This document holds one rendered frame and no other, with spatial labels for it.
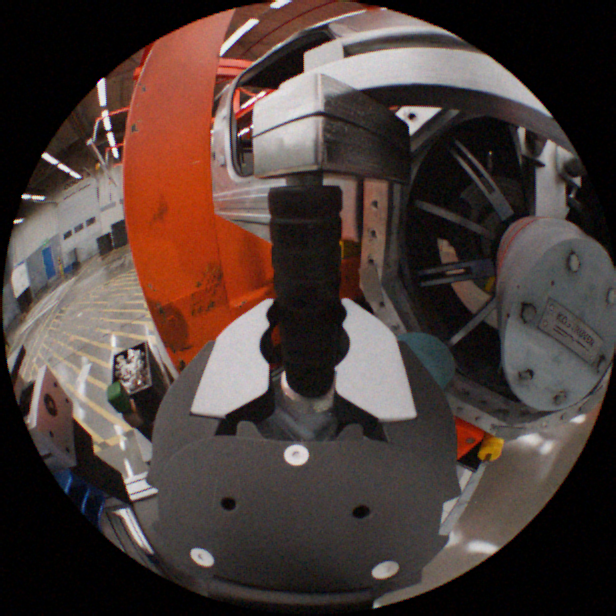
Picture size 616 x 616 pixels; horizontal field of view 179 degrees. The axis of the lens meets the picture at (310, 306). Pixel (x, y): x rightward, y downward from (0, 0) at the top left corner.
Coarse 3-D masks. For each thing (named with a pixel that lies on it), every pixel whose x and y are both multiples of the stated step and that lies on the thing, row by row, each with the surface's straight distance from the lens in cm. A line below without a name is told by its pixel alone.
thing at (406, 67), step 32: (352, 64) 13; (384, 64) 12; (416, 64) 12; (448, 64) 12; (480, 64) 12; (384, 96) 13; (416, 96) 12; (448, 96) 12; (480, 96) 11; (512, 96) 11; (544, 128) 12
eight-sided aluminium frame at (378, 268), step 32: (416, 128) 31; (384, 192) 32; (384, 224) 32; (384, 256) 33; (384, 288) 34; (384, 320) 36; (416, 320) 39; (448, 384) 45; (480, 416) 41; (512, 416) 45; (544, 416) 43; (576, 416) 46
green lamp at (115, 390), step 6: (114, 384) 44; (120, 384) 43; (108, 390) 44; (114, 390) 43; (120, 390) 42; (126, 390) 45; (108, 396) 43; (114, 396) 42; (120, 396) 42; (126, 396) 43; (108, 402) 43; (114, 402) 43; (120, 402) 42; (126, 402) 43; (114, 408) 44; (120, 408) 44; (126, 408) 44
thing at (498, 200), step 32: (448, 128) 40; (480, 128) 45; (512, 128) 42; (416, 160) 39; (448, 160) 51; (416, 192) 42; (576, 192) 44; (416, 224) 45; (480, 224) 39; (416, 256) 45; (480, 256) 41; (416, 288) 43; (448, 288) 60; (448, 320) 51; (480, 320) 42; (480, 352) 53; (480, 384) 48
